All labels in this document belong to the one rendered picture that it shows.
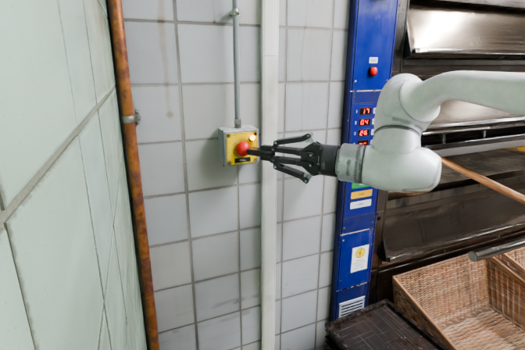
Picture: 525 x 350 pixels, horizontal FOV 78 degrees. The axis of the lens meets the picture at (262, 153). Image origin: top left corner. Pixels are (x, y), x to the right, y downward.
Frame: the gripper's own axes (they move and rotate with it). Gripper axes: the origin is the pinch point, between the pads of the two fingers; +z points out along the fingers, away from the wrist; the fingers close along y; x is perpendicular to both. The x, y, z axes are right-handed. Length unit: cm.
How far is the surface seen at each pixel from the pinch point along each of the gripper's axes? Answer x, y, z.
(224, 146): -1.7, -0.9, 9.9
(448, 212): 77, 40, -56
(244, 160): 1.9, 3.5, 5.7
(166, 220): -8.4, 21.4, 26.1
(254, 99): 10.9, -12.3, 7.0
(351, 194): 33.3, 21.0, -19.4
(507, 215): 101, 46, -83
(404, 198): 55, 28, -37
